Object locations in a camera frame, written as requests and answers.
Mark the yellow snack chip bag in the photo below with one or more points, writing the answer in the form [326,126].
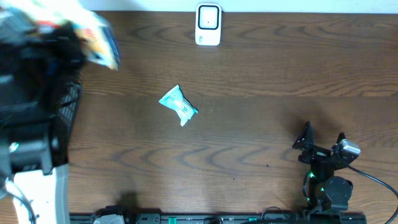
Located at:
[95,32]

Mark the white barcode scanner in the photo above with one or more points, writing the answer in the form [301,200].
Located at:
[208,24]

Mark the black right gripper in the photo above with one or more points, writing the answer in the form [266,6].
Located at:
[316,152]

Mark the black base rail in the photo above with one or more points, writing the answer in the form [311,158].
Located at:
[116,214]

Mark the mint green wipes packet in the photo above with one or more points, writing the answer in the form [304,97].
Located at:
[175,100]

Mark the grey plastic mesh basket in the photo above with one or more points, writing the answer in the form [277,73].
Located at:
[63,123]

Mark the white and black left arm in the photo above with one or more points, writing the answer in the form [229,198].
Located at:
[40,94]

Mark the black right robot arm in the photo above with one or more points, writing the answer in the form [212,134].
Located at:
[325,192]

